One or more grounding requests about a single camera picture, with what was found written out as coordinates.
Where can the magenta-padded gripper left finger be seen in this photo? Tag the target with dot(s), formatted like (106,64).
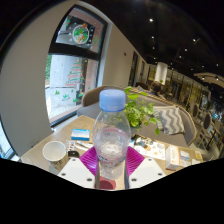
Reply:
(77,171)

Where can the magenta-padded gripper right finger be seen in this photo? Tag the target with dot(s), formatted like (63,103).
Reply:
(146,171)

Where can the clear blue-capped water bottle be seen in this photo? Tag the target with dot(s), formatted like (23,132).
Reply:
(111,140)

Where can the printed paper leaflet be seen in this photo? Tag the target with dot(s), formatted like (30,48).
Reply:
(151,148)

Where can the white cardboard box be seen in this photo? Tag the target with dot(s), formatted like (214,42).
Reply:
(172,158)

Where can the flat round red coaster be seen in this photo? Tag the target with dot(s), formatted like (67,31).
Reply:
(107,185)

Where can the flat blue white box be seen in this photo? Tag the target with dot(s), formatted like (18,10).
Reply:
(80,134)

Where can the yellow card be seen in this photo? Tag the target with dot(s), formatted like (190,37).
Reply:
(198,156)

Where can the grey white chevron cushion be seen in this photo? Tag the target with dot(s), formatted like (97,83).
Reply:
(171,120)

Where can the green potted plant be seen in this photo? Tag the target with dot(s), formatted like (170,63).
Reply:
(140,113)

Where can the grey curved sofa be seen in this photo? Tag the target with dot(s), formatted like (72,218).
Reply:
(90,103)

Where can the group of dining chairs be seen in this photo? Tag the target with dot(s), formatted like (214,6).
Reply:
(206,121)

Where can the person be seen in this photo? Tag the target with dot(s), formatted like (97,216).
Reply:
(156,88)

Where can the window with festive decals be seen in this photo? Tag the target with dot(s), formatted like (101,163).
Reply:
(71,83)

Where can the white round pillar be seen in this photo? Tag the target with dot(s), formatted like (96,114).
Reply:
(161,72)

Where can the group of ceiling lights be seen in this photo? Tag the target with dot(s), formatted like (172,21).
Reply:
(151,20)

